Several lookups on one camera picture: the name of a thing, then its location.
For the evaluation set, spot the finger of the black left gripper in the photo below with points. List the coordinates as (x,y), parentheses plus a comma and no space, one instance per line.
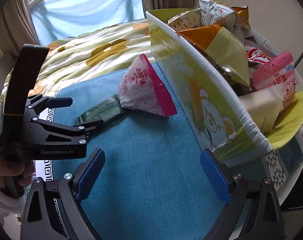
(51,133)
(40,102)

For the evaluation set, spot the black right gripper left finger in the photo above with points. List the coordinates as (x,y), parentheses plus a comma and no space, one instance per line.
(39,217)

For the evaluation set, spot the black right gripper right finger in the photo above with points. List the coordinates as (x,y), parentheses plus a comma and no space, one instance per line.
(264,219)

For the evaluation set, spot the dark green snack packet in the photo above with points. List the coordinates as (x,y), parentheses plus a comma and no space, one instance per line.
(106,110)

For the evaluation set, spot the pink white triangular snack packet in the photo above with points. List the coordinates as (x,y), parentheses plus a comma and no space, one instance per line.
(142,89)

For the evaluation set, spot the gold foil snack packet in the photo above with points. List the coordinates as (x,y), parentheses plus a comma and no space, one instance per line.
(243,16)

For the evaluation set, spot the left hand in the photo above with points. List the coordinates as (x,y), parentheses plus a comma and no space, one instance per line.
(10,168)

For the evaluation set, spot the floral striped quilt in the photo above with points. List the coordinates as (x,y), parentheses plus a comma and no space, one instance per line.
(91,55)

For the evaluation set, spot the beige curtain left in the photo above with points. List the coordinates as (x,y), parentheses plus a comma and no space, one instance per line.
(16,27)

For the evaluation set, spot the light blue window cloth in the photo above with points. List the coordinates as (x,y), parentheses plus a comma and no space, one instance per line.
(56,19)

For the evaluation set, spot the yellow-green cardboard box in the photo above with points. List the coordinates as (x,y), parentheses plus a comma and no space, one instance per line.
(218,119)

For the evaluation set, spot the pink snack packet in box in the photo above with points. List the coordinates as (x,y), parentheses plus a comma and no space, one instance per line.
(279,70)

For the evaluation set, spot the orange yellow snack packet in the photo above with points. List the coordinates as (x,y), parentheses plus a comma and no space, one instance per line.
(223,48)

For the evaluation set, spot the red white snack packet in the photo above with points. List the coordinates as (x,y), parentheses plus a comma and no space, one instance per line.
(256,54)

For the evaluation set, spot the silver white snack packet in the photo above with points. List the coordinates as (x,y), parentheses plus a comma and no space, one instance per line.
(215,13)

